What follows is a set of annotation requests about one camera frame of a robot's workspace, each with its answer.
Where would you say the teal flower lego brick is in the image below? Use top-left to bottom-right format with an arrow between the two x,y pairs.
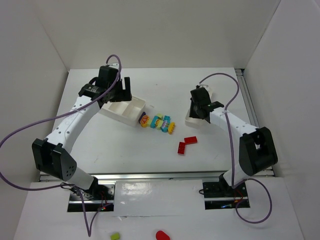
160,115 -> 171,133

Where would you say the red lego brick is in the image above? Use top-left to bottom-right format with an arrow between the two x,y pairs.
184,136 -> 198,145
177,142 -> 186,155

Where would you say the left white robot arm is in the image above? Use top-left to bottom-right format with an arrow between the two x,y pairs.
31,64 -> 132,199

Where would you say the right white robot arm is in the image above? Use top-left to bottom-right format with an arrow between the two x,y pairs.
189,85 -> 278,198

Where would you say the left white divided container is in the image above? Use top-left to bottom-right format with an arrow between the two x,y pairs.
99,96 -> 147,127

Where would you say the white divided container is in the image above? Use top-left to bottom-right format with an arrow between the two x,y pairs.
184,86 -> 215,129
99,96 -> 147,127

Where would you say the right white divided container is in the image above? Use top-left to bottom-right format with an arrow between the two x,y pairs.
184,86 -> 215,129

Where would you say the purple lego piece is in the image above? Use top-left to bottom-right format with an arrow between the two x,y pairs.
138,112 -> 148,124

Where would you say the orange sun round lego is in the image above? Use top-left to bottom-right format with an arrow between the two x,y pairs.
140,115 -> 151,128

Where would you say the teal and green lego stack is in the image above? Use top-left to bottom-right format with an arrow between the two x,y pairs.
149,113 -> 164,129

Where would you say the red round piece foreground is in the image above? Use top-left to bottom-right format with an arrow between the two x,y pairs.
155,230 -> 171,240

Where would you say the green lego on foreground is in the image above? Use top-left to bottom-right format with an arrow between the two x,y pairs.
110,232 -> 121,240

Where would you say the aluminium rail right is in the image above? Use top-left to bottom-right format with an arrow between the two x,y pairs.
235,68 -> 278,176

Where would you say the aluminium rail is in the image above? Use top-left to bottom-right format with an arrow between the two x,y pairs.
39,170 -> 226,187
235,68 -> 278,176

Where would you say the aluminium rail front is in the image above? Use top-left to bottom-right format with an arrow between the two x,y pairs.
39,170 -> 226,187

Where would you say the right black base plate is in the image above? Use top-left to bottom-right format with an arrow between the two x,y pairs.
198,182 -> 250,210

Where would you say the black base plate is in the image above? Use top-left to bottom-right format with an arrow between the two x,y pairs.
198,182 -> 250,210
67,182 -> 116,213

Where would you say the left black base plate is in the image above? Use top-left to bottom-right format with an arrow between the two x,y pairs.
67,182 -> 116,213

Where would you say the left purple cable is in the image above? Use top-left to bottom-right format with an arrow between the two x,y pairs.
0,54 -> 122,238

